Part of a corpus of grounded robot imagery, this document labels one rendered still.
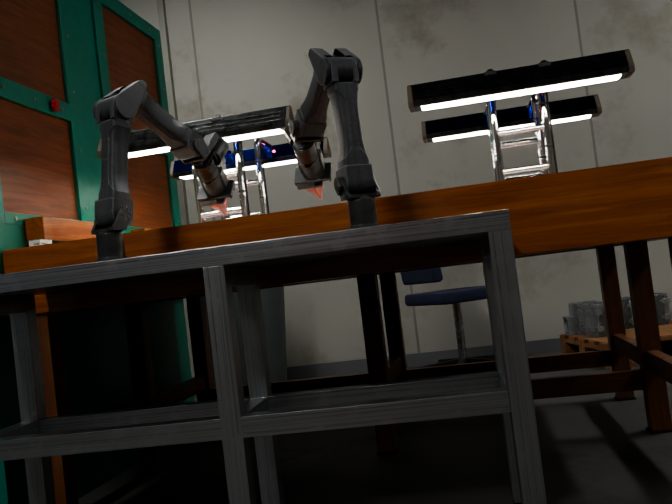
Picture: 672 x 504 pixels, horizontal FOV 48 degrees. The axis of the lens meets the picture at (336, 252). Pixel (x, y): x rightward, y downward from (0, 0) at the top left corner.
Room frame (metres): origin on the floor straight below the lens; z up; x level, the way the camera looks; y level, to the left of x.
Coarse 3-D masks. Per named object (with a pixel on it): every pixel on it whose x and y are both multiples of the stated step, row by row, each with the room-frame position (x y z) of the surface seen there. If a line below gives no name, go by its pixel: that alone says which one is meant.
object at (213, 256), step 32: (416, 224) 1.49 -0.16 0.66; (448, 224) 1.48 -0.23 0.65; (480, 224) 1.47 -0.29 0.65; (160, 256) 1.56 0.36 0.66; (192, 256) 1.55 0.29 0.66; (224, 256) 1.54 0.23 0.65; (256, 256) 1.53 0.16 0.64; (288, 256) 1.52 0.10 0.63; (320, 256) 1.71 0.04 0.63; (0, 288) 1.60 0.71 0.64; (32, 288) 1.59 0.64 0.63; (64, 288) 1.78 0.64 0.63
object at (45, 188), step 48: (0, 0) 2.20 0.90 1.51; (48, 0) 2.47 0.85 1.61; (96, 0) 2.79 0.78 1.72; (0, 48) 2.18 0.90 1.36; (48, 48) 2.44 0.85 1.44; (96, 48) 2.76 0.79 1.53; (144, 48) 3.21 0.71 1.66; (0, 96) 2.14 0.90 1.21; (48, 96) 2.39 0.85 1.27; (96, 96) 2.73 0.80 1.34; (0, 144) 2.13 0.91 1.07; (48, 144) 2.38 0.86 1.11; (96, 144) 2.69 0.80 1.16; (0, 192) 2.09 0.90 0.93; (48, 192) 2.35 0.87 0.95; (96, 192) 2.65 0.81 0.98; (144, 192) 3.05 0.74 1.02
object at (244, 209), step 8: (216, 120) 2.28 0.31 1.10; (240, 144) 2.45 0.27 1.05; (240, 152) 2.44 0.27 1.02; (240, 160) 2.44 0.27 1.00; (192, 168) 2.47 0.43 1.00; (240, 168) 2.44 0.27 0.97; (232, 176) 2.45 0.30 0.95; (240, 176) 2.44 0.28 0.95; (200, 184) 2.47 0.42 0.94; (240, 184) 2.44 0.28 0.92; (240, 192) 2.44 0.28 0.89; (240, 200) 2.44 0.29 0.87; (248, 200) 2.45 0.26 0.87; (200, 208) 2.47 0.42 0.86; (232, 208) 2.45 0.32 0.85; (240, 208) 2.44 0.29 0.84; (248, 208) 2.44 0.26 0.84; (200, 216) 2.47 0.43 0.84; (208, 216) 2.47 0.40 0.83
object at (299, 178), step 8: (296, 168) 2.10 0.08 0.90; (304, 168) 2.03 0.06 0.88; (312, 168) 2.03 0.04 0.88; (320, 168) 2.05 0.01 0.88; (328, 168) 2.07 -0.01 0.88; (296, 176) 2.08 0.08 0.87; (304, 176) 2.06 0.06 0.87; (312, 176) 2.05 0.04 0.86; (320, 176) 2.06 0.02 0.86; (328, 176) 2.05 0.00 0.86; (296, 184) 2.06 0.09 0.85
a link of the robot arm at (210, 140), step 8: (208, 136) 2.09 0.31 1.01; (216, 136) 2.09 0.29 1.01; (200, 144) 2.01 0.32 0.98; (208, 144) 2.06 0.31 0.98; (216, 144) 2.09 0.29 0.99; (224, 144) 2.10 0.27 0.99; (200, 152) 2.00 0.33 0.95; (208, 152) 2.03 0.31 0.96; (216, 152) 2.07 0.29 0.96; (224, 152) 2.10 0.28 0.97; (184, 160) 2.05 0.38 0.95; (192, 160) 2.04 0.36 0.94; (200, 160) 2.03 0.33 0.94
